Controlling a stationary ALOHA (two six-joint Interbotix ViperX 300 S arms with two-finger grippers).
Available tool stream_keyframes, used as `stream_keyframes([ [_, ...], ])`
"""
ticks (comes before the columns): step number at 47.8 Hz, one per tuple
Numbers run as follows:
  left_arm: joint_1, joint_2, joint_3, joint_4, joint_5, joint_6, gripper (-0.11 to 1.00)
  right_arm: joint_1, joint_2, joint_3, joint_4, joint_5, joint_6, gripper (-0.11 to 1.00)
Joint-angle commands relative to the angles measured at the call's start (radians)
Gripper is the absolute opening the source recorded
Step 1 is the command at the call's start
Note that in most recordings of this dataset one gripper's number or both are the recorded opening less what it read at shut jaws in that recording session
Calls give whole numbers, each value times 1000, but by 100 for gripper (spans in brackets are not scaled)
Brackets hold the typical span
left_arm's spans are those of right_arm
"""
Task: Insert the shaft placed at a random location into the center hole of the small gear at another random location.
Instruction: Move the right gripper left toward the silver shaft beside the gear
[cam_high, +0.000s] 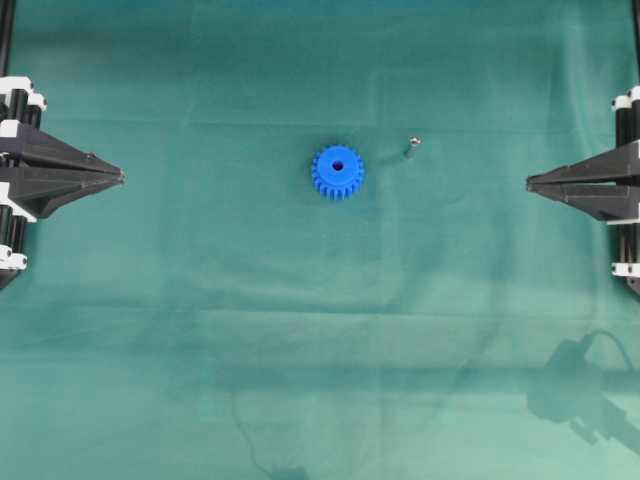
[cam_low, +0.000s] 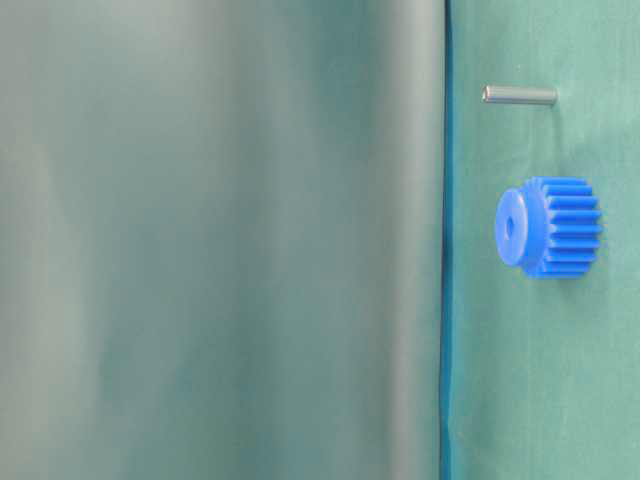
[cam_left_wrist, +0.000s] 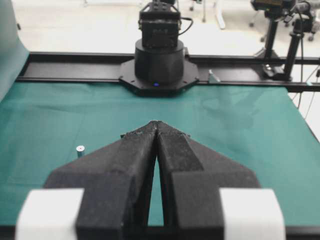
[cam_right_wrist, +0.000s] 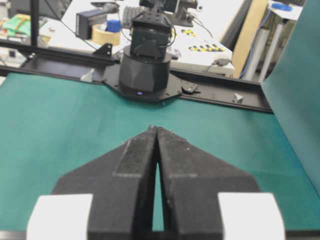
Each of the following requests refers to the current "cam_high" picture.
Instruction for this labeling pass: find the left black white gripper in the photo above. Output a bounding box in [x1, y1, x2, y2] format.
[1, 76, 124, 289]

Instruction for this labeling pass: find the small metal shaft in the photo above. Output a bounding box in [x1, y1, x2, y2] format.
[404, 136, 422, 159]

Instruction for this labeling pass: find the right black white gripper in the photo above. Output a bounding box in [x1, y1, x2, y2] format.
[525, 85, 640, 296]

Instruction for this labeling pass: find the black frame post right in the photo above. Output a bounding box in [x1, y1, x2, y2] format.
[629, 0, 640, 74]

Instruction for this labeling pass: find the black frame post left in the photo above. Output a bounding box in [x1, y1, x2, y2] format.
[0, 0, 16, 77]

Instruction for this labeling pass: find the black frame post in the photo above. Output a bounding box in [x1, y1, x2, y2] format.
[629, 0, 640, 74]
[0, 0, 16, 77]

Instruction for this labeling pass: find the blue plastic gear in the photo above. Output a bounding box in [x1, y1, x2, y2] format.
[310, 144, 365, 200]

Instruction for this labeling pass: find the green table cloth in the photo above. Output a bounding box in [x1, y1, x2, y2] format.
[1, 1, 639, 479]

